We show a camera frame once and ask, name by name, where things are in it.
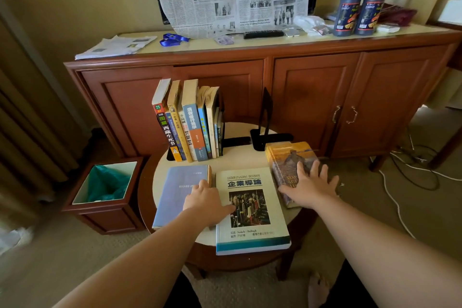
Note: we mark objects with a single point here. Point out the person's right hand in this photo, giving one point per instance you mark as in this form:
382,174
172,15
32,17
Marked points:
314,190

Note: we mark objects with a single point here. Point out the person's left hand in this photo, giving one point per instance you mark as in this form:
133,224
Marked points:
207,203

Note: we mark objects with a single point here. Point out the lavender cover book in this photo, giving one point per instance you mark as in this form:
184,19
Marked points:
173,192

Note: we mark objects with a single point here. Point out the yellow painting cover paperback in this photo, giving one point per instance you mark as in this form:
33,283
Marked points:
285,159

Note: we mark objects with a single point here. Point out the large white teal textbook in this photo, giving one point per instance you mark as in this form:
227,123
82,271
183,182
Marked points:
252,239

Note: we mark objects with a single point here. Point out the small dark picture booklet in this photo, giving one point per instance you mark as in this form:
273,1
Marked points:
219,138

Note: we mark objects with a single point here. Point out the black metal bookend rack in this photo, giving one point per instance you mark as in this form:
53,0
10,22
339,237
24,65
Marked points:
234,141

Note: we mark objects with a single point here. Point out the dark figure cover book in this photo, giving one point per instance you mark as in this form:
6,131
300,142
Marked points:
177,141

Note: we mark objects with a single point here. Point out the yellowed blue cover book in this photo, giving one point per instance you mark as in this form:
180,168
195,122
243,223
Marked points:
204,127

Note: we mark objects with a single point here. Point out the grey cover book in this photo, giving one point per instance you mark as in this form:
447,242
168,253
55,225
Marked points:
211,116

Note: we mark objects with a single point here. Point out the yellow picture storybook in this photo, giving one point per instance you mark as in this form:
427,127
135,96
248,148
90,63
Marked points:
173,98

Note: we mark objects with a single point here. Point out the person's right forearm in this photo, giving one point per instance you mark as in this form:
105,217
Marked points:
390,253

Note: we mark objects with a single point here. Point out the person's left forearm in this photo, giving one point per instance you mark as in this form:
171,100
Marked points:
137,268

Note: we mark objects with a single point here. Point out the person's right leg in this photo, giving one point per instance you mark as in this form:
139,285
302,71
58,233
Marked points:
346,293

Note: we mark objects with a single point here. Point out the round wooden table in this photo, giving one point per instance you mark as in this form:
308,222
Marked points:
245,159

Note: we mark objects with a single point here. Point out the wooden trash bin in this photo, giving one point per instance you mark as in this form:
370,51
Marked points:
104,217

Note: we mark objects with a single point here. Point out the green bin liner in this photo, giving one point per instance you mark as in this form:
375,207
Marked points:
104,183

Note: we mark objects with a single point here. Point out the wooden sideboard cabinet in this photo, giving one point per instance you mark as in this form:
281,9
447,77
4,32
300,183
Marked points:
126,109

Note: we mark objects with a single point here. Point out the wooden side desk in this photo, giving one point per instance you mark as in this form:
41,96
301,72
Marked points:
447,149

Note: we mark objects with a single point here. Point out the small clear packet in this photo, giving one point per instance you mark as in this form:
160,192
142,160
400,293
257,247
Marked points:
322,30

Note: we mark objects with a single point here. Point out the small lavender packet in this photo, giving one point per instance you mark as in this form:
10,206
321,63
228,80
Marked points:
223,40

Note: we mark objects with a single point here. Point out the black remote control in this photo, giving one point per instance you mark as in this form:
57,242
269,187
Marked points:
263,34

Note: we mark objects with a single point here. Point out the white plastic bag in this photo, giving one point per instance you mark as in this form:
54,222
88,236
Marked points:
306,22

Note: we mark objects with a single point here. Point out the grey blue flat booklet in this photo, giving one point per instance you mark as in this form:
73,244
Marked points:
331,17

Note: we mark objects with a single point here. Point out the small white box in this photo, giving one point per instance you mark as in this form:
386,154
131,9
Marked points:
388,28

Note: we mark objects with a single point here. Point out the folded newspaper pile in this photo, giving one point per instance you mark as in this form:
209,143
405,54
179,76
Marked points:
112,47

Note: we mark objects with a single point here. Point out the dark red bag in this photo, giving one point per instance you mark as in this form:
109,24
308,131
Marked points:
400,15

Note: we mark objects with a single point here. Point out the beige curtain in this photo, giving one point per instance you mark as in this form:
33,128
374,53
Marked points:
25,131

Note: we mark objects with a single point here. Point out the white sheer curtain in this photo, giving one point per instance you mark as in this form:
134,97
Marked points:
11,241

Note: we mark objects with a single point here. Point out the white tissue box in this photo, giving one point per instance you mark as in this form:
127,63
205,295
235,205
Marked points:
451,11

